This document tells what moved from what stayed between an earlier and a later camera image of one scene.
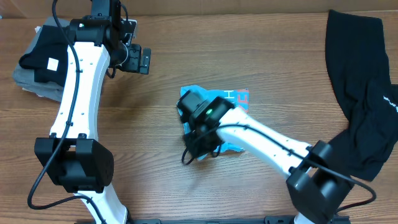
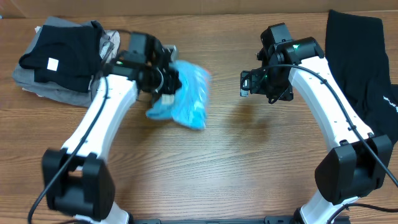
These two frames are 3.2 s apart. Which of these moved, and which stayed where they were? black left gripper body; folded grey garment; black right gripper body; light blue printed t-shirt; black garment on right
Moved: black right gripper body; light blue printed t-shirt; black left gripper body
Stayed: black garment on right; folded grey garment
